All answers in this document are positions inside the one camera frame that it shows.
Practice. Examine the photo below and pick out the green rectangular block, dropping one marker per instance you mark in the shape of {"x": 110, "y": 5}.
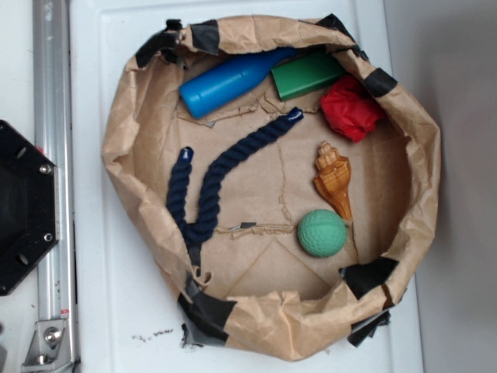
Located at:
{"x": 306, "y": 74}

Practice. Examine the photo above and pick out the green dimpled ball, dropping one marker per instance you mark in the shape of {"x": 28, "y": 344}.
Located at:
{"x": 322, "y": 233}

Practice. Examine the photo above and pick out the brown paper bag bin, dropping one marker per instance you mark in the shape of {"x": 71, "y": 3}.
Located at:
{"x": 255, "y": 288}

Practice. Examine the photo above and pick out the red crumpled cloth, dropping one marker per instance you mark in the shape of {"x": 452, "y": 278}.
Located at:
{"x": 350, "y": 110}

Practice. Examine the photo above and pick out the brown conch shell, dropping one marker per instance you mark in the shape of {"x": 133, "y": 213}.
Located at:
{"x": 333, "y": 178}

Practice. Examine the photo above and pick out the blue plastic bottle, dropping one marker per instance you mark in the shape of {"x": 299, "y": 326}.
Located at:
{"x": 229, "y": 80}

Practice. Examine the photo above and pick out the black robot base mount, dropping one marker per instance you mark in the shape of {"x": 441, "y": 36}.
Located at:
{"x": 28, "y": 207}

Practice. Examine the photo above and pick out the metal corner bracket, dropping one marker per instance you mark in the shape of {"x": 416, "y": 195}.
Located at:
{"x": 50, "y": 348}

